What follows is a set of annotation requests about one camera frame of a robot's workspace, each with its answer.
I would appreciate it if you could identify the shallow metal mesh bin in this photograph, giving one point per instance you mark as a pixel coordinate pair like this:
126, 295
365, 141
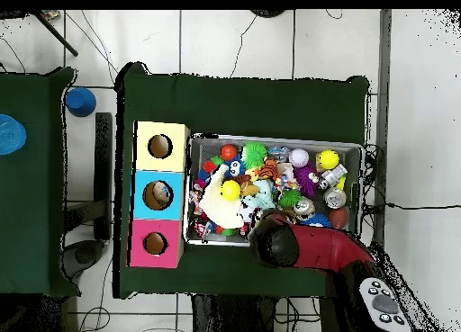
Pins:
207, 146

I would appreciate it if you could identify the dark grey round seat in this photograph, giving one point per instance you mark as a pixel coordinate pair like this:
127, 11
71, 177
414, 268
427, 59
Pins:
84, 254

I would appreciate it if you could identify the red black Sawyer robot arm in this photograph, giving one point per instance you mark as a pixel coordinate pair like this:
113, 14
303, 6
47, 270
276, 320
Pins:
324, 247

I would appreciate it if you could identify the black pole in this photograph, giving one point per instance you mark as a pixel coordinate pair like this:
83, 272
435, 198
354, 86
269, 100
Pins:
57, 36

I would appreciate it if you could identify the green spiky ball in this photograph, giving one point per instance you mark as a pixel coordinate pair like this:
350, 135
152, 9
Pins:
254, 154

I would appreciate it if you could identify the wooden box with three holes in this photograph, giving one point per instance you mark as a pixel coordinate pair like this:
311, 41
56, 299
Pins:
173, 238

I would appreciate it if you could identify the orange striped tiger plush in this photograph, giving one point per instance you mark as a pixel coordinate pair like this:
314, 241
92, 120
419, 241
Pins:
268, 170

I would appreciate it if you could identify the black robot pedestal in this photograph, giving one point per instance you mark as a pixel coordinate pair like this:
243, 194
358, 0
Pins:
230, 315

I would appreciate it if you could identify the blue spiky toy with eyes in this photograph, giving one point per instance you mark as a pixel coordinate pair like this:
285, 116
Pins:
318, 221

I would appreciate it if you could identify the crushed clear bottle blue label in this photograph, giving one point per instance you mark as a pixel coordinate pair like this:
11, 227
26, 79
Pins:
165, 192

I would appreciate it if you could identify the purple spiky toy with eyes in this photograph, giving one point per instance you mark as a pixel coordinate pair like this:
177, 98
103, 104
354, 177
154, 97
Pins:
306, 179

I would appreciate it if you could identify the cream muslin cloth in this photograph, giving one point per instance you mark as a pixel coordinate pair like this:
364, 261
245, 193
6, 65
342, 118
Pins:
219, 211

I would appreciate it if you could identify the blue round lid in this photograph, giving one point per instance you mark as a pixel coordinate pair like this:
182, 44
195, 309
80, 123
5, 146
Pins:
10, 134

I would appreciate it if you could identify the yellow smiley ball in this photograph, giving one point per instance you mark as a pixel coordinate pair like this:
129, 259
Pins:
328, 159

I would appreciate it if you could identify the black round stand base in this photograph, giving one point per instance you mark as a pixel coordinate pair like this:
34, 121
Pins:
268, 12

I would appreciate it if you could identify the orange red ball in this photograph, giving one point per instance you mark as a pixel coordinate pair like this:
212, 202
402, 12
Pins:
228, 152

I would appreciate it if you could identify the light teal muslin cloth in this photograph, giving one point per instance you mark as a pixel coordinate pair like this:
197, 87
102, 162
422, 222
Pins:
263, 199

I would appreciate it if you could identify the yellow tennis ball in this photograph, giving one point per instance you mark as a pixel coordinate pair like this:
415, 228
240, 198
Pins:
230, 190

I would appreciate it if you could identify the white baseball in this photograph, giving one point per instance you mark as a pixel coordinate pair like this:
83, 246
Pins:
299, 157

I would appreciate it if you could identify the blue plastic cup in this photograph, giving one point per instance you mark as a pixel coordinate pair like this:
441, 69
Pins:
81, 102

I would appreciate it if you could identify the dark green table cloth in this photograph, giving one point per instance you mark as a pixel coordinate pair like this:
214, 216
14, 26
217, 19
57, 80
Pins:
245, 105
32, 202

